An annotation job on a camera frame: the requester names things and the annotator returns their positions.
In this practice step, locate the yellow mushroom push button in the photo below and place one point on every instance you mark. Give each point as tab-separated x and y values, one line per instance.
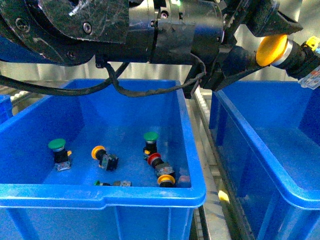
301	62

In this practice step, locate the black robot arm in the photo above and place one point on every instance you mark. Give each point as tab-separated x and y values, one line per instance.
72	32

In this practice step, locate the right blue plastic bin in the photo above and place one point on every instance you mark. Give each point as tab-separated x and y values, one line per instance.
267	135

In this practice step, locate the green button bin right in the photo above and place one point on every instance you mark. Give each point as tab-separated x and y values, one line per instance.
150	147

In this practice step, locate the green button far left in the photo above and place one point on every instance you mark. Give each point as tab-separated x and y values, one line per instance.
61	156

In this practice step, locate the yellow button near bin corner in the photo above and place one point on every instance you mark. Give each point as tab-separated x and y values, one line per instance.
166	181

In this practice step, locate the orange button bin centre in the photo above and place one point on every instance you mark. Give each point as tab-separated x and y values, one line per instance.
107	161

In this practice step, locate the red button bin right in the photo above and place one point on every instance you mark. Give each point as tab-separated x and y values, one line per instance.
160	167

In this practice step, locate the green button lower right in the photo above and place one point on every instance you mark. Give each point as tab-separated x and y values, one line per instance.
119	183

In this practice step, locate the green button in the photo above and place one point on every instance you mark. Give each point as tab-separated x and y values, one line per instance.
119	183
61	156

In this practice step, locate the left blue plastic bin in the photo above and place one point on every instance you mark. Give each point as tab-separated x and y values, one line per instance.
37	202

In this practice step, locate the lower left blue bin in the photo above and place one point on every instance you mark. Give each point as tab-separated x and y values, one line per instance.
5	108

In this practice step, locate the metal centre divider rail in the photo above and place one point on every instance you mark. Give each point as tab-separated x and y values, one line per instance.
213	220

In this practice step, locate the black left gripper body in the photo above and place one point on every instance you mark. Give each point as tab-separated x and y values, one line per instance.
190	32

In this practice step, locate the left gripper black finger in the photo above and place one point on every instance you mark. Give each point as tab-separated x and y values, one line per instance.
265	19
238	64

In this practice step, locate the blue plastic bin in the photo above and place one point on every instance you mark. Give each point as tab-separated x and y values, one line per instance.
37	202
267	135

